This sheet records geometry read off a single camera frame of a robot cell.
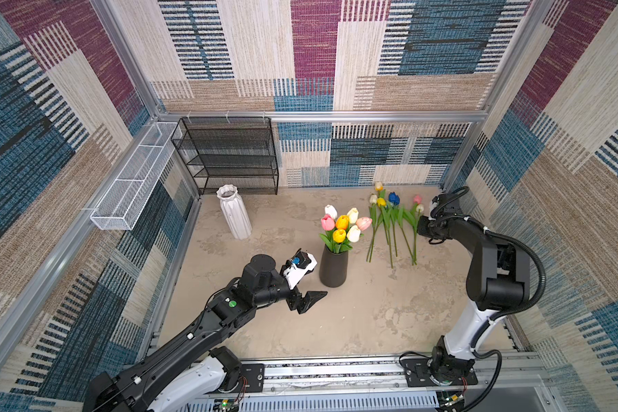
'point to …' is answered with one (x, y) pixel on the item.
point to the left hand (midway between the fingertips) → (318, 277)
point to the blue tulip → (394, 200)
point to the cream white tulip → (354, 215)
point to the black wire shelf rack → (237, 151)
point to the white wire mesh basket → (120, 208)
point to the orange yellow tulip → (342, 222)
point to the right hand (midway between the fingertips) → (423, 229)
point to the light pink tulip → (363, 223)
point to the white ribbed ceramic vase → (235, 210)
